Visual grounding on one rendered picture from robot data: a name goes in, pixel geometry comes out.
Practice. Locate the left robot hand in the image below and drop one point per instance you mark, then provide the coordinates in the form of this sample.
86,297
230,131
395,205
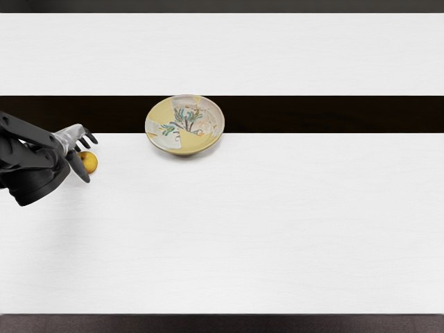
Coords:
71,137

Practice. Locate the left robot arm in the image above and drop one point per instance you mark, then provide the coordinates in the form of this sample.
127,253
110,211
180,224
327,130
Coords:
26,163

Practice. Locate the yellow round fruit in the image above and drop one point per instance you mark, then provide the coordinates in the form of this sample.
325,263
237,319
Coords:
90,162

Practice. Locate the yellow patterned ceramic plate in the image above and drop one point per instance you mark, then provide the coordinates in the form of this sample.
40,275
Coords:
185,125

